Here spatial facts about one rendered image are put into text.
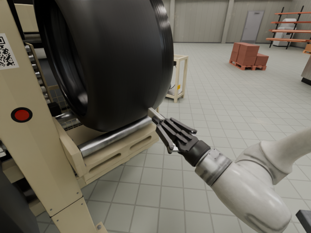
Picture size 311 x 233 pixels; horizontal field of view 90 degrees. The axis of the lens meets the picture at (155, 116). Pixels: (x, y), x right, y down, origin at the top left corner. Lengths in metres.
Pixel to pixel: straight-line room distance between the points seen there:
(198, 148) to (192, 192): 1.14
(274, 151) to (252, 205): 0.17
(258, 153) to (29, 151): 0.67
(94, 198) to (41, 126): 1.10
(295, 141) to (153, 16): 0.47
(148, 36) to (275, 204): 0.48
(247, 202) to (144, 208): 1.12
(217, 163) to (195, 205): 1.10
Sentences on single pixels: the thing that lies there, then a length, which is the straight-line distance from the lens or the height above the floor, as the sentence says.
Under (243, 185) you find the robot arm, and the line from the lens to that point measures 0.43.
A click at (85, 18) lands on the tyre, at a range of 0.42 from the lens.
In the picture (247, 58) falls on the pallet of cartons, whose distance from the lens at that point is 6.00.
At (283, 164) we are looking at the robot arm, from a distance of 0.54.
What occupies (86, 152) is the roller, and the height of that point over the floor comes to 0.90.
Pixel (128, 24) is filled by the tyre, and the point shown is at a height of 1.27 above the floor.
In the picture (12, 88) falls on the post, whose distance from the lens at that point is 0.54.
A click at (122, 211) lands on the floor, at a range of 1.47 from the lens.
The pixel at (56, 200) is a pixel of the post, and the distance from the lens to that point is 0.79.
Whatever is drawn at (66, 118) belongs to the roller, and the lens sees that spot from 0.82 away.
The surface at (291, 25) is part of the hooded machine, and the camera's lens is 14.27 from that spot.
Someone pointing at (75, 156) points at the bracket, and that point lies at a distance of 0.53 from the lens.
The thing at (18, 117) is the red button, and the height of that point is 1.06.
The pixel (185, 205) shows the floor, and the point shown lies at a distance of 1.49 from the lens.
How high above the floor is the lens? 1.27
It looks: 30 degrees down
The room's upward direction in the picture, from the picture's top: straight up
